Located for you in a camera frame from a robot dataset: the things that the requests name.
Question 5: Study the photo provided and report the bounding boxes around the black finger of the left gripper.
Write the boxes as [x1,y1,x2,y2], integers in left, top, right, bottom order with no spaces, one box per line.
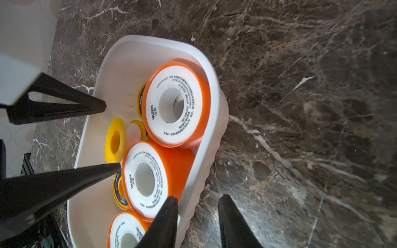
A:
[1,163,121,241]
[6,72,108,126]

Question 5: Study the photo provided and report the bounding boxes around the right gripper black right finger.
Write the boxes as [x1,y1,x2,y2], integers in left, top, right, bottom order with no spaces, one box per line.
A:
[218,194,262,248]

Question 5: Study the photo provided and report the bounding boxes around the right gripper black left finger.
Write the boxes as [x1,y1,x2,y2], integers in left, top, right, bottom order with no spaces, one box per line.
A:
[136,196,178,248]

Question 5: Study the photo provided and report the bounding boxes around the orange white tape roll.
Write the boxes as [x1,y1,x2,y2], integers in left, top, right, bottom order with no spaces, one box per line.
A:
[122,141,194,222]
[106,210,150,248]
[142,62,211,149]

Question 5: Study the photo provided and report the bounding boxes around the yellow black label tape roll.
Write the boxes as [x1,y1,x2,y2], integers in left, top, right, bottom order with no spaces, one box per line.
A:
[112,170,129,210]
[130,120,148,141]
[136,83,147,119]

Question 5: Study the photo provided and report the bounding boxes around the white plastic storage box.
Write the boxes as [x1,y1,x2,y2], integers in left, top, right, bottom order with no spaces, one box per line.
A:
[67,35,229,248]

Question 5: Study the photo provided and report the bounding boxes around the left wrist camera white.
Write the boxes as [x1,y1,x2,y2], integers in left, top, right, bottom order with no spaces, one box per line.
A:
[1,52,41,106]

